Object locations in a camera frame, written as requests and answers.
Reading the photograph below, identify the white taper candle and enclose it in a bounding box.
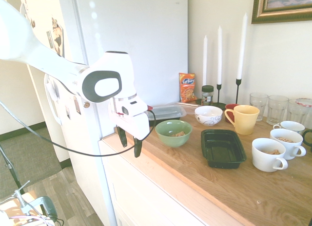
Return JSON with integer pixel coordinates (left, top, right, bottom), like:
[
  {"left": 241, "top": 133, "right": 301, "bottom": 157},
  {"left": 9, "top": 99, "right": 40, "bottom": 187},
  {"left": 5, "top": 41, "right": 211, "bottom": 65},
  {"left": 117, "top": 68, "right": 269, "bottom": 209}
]
[
  {"left": 217, "top": 25, "right": 223, "bottom": 85},
  {"left": 237, "top": 13, "right": 248, "bottom": 80},
  {"left": 202, "top": 35, "right": 208, "bottom": 87}
]

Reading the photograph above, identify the spice jar with dark lid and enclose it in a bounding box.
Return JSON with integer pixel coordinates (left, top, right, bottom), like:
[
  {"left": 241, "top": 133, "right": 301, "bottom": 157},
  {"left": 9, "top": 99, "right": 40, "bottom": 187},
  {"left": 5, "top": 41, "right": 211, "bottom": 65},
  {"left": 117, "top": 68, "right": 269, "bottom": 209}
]
[{"left": 201, "top": 85, "right": 215, "bottom": 106}]

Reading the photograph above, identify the green ceramic bowl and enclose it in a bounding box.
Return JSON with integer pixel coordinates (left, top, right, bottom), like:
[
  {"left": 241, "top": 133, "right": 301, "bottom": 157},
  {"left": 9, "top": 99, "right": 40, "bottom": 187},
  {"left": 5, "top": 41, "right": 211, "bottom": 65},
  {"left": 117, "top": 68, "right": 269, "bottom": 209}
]
[{"left": 155, "top": 119, "right": 193, "bottom": 148}]

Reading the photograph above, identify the white drawer cabinet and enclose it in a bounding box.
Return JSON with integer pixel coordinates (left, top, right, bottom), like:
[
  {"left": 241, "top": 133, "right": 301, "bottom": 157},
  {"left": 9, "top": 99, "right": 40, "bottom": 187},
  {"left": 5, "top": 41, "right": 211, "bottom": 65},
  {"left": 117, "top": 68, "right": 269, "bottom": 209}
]
[{"left": 98, "top": 135, "right": 208, "bottom": 226}]

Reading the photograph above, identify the robot mounting table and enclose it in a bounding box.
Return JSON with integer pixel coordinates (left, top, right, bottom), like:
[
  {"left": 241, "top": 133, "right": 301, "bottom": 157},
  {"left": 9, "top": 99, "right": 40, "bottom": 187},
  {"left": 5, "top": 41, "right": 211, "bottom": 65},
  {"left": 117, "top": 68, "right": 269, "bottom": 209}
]
[{"left": 0, "top": 189, "right": 48, "bottom": 226}]

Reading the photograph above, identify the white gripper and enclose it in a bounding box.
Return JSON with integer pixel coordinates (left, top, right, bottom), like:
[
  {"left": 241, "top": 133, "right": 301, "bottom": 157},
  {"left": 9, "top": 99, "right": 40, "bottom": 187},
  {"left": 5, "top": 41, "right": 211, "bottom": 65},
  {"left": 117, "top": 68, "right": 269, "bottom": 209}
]
[{"left": 108, "top": 111, "right": 150, "bottom": 159}]

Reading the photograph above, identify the small white patterned mug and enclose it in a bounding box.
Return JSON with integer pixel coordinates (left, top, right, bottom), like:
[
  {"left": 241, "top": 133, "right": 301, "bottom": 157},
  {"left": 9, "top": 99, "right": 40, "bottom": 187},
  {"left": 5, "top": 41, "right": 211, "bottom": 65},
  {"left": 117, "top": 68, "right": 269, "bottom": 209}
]
[{"left": 273, "top": 120, "right": 306, "bottom": 135}]

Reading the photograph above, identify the open black plastic tray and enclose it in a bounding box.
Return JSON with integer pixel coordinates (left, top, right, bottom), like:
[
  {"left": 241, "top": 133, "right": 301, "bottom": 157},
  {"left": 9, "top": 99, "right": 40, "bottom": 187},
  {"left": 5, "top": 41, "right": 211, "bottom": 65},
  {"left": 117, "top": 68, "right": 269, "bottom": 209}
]
[{"left": 200, "top": 129, "right": 247, "bottom": 169}]

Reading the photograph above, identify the gold framed picture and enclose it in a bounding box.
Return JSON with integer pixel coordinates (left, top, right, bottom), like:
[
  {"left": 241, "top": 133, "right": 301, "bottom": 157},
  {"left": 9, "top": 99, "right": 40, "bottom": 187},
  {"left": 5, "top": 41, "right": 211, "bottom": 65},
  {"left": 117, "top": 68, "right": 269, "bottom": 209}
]
[{"left": 251, "top": 0, "right": 312, "bottom": 24}]

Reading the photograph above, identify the large printed photo magnet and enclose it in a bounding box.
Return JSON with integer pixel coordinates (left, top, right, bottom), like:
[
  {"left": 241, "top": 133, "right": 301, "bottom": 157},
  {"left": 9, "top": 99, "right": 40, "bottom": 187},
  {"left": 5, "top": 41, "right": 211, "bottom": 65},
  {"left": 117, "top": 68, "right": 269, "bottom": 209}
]
[{"left": 45, "top": 16, "right": 65, "bottom": 57}]

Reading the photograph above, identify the dark green mug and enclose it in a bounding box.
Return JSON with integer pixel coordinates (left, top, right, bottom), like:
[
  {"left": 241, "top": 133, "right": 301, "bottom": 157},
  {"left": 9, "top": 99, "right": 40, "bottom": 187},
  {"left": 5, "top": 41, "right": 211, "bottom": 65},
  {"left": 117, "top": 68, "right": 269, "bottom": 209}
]
[{"left": 302, "top": 129, "right": 312, "bottom": 153}]

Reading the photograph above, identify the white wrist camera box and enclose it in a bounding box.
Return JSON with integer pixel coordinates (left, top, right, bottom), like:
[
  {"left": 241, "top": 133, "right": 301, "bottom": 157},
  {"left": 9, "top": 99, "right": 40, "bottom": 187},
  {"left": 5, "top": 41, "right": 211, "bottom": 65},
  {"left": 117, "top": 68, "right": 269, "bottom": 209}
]
[{"left": 120, "top": 96, "right": 150, "bottom": 118}]

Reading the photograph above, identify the white bowl with swirl pattern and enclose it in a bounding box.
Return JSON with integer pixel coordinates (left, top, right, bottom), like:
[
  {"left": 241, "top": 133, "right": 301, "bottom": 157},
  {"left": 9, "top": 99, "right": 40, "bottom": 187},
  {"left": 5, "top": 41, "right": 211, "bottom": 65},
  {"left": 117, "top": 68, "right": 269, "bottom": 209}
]
[{"left": 194, "top": 105, "right": 223, "bottom": 127}]

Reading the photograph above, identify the black camera stand pole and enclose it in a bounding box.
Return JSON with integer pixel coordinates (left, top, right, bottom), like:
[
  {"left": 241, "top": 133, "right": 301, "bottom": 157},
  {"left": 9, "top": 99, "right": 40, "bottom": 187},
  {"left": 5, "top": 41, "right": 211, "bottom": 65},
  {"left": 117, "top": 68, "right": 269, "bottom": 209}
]
[{"left": 0, "top": 144, "right": 25, "bottom": 195}]

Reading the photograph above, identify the white ceramic cup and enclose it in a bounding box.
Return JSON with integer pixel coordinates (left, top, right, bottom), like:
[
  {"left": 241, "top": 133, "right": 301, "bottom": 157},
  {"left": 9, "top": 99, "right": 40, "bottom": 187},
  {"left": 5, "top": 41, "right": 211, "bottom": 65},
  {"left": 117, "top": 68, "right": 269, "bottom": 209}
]
[
  {"left": 270, "top": 128, "right": 307, "bottom": 160},
  {"left": 252, "top": 137, "right": 289, "bottom": 173}
]

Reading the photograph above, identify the orange snack bag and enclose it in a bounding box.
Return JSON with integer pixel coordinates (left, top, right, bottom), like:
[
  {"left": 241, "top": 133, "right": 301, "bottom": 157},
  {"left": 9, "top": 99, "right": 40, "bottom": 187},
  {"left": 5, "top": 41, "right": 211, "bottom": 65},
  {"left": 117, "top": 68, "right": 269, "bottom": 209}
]
[{"left": 178, "top": 73, "right": 197, "bottom": 104}]

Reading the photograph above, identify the black tray with clear lid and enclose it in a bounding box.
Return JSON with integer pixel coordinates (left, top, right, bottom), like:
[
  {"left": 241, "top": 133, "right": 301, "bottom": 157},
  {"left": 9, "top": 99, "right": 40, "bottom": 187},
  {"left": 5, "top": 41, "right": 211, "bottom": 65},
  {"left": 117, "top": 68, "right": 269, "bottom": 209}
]
[{"left": 146, "top": 104, "right": 187, "bottom": 127}]

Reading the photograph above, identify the glass jar red checkered lid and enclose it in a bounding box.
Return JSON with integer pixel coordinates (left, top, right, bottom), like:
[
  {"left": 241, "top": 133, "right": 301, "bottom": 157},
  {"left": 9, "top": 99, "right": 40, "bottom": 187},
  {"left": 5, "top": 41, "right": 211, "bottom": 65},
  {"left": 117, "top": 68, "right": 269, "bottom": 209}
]
[{"left": 295, "top": 97, "right": 312, "bottom": 129}]

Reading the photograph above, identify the clear drinking glass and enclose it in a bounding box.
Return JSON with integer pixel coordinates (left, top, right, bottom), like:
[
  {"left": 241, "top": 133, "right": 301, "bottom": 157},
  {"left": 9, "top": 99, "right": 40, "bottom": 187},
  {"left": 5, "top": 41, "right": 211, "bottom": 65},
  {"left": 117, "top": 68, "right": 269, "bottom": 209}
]
[
  {"left": 287, "top": 98, "right": 307, "bottom": 126},
  {"left": 249, "top": 93, "right": 269, "bottom": 122},
  {"left": 266, "top": 95, "right": 290, "bottom": 126}
]

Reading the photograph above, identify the metal screw clamp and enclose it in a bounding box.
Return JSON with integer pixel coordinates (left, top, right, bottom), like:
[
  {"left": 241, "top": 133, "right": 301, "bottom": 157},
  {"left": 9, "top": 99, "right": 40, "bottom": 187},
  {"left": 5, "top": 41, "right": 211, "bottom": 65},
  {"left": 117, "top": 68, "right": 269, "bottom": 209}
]
[{"left": 12, "top": 180, "right": 59, "bottom": 223}]

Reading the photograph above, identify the yellow ceramic mug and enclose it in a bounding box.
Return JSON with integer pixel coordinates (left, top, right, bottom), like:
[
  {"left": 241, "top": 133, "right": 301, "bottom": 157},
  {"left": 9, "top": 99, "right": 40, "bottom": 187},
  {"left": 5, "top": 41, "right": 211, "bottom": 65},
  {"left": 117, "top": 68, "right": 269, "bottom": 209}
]
[{"left": 224, "top": 105, "right": 260, "bottom": 135}]

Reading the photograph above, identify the red ceramic mug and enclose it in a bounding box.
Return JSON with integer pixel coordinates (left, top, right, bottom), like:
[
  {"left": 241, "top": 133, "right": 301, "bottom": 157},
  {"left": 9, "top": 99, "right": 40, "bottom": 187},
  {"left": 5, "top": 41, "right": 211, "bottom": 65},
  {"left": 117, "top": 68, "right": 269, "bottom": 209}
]
[{"left": 224, "top": 103, "right": 241, "bottom": 123}]

